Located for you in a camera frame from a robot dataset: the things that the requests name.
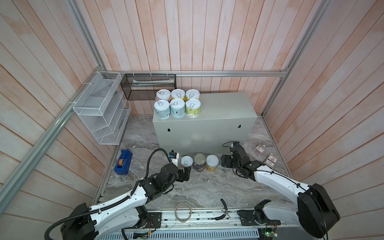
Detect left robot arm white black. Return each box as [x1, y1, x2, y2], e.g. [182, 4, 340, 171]
[44, 153, 191, 240]

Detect white wire mesh shelf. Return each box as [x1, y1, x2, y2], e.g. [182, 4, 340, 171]
[73, 72, 132, 145]

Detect pink labelled can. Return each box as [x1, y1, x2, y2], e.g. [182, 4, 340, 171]
[156, 89, 172, 102]

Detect horizontal aluminium wall rail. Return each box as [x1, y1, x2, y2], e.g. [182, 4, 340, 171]
[117, 70, 288, 78]

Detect blue tape dispenser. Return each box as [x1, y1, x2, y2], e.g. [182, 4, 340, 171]
[114, 150, 133, 175]

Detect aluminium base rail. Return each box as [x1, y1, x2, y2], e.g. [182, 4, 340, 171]
[101, 209, 301, 240]

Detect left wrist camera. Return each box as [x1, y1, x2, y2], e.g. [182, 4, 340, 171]
[169, 151, 180, 167]

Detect left aluminium wall rail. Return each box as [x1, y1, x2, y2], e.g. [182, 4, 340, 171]
[1, 66, 105, 215]

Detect black mesh basket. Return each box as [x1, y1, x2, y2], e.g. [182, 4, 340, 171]
[121, 74, 177, 101]

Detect green can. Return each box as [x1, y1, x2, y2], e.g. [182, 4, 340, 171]
[185, 99, 201, 118]

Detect teal labelled can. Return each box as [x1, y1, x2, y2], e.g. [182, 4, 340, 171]
[154, 100, 171, 120]

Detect blue can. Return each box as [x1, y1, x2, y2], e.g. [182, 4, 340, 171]
[170, 99, 185, 118]

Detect small card box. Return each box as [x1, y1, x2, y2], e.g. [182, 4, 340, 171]
[264, 154, 278, 169]

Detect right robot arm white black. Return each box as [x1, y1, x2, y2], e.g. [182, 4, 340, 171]
[221, 142, 341, 240]

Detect yellow labelled can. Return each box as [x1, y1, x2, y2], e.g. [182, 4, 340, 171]
[171, 89, 186, 101]

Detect open-top dark metal can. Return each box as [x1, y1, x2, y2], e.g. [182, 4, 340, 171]
[194, 153, 206, 172]

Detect black pliers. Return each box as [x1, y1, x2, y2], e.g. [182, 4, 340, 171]
[214, 199, 231, 221]

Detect coiled wire ring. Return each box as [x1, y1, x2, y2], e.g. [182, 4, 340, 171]
[174, 202, 193, 223]

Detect grey metal cabinet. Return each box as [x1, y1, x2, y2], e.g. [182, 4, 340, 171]
[153, 93, 258, 155]

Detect clear paper clip box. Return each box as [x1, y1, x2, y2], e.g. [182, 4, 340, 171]
[253, 145, 265, 155]

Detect yellow can back row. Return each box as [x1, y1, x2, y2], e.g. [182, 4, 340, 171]
[206, 155, 219, 172]

